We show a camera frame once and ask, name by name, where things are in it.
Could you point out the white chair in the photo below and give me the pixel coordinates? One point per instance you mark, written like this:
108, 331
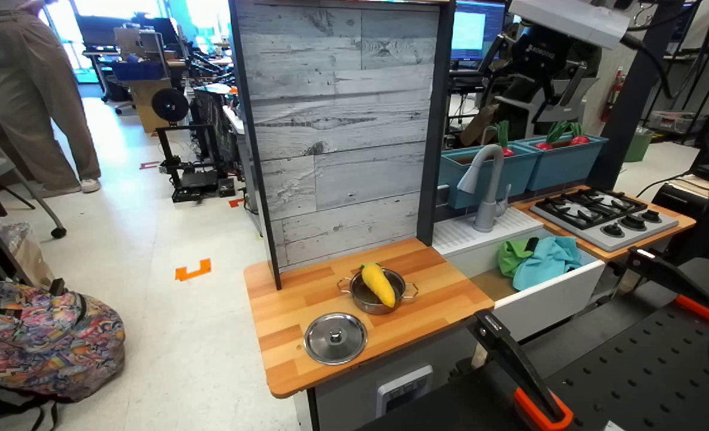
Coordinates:
558, 127

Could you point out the standing person in khaki trousers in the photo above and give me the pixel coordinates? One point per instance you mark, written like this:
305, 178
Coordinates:
26, 79

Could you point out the green toy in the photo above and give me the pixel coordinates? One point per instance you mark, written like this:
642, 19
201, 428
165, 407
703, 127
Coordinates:
501, 134
562, 133

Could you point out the black perforated table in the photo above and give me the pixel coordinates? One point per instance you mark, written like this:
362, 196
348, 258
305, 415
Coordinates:
649, 373

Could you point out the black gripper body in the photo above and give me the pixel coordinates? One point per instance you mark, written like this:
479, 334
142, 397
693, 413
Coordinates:
548, 68

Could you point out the light blue cloth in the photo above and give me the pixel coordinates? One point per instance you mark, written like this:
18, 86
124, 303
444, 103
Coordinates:
546, 264

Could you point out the black orange-tipped clamp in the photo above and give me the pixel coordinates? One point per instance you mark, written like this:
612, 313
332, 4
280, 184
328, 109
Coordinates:
513, 359
667, 276

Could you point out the green cloth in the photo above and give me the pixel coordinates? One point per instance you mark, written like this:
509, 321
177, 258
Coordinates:
511, 257

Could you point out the computer monitor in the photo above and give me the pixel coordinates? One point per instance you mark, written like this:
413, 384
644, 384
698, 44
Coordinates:
475, 32

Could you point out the grey toy tap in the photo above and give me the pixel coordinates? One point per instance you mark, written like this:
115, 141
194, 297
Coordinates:
493, 200

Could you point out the round metal pot lid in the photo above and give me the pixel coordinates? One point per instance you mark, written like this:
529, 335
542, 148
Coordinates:
321, 338

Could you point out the grey office chair base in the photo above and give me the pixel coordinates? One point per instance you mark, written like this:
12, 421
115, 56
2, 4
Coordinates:
19, 192

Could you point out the black filament spool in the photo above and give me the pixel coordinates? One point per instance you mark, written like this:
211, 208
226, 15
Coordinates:
168, 103

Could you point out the grey wood-pattern back panel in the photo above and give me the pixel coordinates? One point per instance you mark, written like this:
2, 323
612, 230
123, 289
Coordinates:
339, 119

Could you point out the black 3D printer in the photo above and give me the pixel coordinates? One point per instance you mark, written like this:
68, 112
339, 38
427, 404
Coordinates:
194, 179

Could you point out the grey toy stove hob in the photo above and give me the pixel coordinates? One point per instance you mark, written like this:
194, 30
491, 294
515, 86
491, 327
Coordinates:
602, 233

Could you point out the teal plastic bin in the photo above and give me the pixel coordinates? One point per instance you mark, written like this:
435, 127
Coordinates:
565, 162
522, 170

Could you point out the yellow banana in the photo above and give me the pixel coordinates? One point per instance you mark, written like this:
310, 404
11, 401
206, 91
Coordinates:
378, 285

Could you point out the wooden toy kitchen counter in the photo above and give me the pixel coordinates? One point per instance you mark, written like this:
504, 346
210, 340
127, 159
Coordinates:
308, 303

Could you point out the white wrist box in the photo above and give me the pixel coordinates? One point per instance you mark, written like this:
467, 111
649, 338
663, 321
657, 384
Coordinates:
571, 19

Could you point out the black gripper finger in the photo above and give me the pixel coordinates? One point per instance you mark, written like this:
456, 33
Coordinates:
576, 100
534, 103

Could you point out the small metal pot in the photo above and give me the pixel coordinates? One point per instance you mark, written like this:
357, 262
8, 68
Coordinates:
362, 300

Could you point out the colourful patterned backpack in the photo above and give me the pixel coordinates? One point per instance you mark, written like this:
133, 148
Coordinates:
44, 335

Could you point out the white toy sink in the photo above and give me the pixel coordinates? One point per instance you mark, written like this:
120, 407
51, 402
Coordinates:
554, 303

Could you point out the small green bin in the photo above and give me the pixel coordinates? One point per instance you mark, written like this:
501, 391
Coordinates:
638, 147

